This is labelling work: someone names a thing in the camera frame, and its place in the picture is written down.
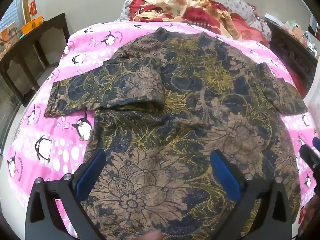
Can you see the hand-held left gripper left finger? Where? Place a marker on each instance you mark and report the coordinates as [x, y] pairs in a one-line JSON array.
[[92, 173]]

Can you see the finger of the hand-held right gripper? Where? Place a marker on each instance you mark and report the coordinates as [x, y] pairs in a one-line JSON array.
[[311, 158]]

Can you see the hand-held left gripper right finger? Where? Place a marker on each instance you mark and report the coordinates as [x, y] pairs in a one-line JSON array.
[[226, 175]]

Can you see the brown floral patterned shirt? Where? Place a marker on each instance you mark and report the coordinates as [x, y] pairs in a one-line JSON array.
[[190, 100]]

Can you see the pink penguin print blanket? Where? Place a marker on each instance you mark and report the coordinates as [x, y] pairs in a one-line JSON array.
[[42, 152]]

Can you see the white plastic bag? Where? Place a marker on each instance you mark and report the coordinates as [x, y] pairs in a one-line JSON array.
[[313, 105]]

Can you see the dark carved wooden headboard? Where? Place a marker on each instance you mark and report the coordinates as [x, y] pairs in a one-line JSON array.
[[290, 52]]

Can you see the clutter of small packets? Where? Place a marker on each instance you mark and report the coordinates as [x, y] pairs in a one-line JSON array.
[[300, 33]]

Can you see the dark wooden console table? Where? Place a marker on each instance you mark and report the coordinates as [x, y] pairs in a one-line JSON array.
[[30, 52]]

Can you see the orange bag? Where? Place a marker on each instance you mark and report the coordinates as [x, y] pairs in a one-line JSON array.
[[32, 25], [7, 33]]

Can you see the red floral blanket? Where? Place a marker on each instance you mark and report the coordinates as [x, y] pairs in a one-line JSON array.
[[175, 5]]

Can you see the red wall sign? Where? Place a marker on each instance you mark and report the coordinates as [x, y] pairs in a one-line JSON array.
[[33, 7]]

